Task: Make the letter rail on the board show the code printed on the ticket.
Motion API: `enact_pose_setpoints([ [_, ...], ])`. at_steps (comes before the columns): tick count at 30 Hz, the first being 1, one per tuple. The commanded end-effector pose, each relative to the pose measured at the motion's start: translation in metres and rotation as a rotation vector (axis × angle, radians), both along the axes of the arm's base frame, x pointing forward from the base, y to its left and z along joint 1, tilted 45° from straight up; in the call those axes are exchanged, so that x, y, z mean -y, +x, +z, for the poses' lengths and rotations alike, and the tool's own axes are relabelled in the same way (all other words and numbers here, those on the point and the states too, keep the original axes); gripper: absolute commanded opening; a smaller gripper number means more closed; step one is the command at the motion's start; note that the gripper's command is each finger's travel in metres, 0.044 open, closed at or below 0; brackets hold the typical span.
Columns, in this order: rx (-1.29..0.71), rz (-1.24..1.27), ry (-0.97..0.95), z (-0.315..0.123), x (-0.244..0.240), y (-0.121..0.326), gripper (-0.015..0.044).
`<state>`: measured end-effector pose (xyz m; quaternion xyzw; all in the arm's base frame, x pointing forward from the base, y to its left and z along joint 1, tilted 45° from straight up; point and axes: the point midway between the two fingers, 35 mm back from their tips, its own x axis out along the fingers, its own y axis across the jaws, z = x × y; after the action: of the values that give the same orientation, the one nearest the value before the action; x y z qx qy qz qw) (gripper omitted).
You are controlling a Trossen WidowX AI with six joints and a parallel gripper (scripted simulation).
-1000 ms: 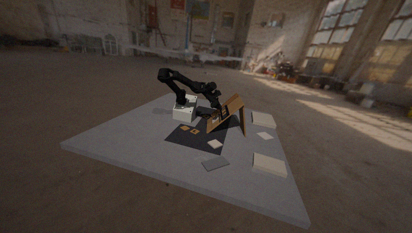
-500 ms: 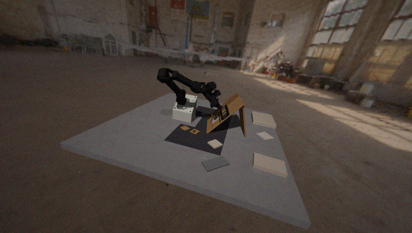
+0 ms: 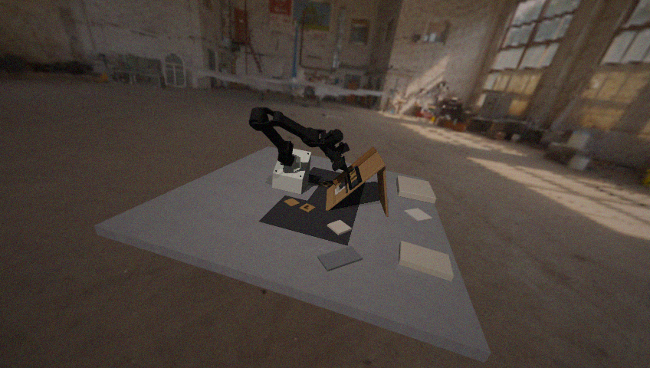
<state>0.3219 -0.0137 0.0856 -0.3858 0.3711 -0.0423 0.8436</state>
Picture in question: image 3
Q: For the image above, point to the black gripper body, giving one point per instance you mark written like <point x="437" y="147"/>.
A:
<point x="334" y="158"/>

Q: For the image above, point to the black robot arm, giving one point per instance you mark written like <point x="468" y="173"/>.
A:
<point x="260" y="122"/>

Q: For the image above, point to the white paper ticket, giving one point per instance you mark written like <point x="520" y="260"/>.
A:
<point x="340" y="188"/>

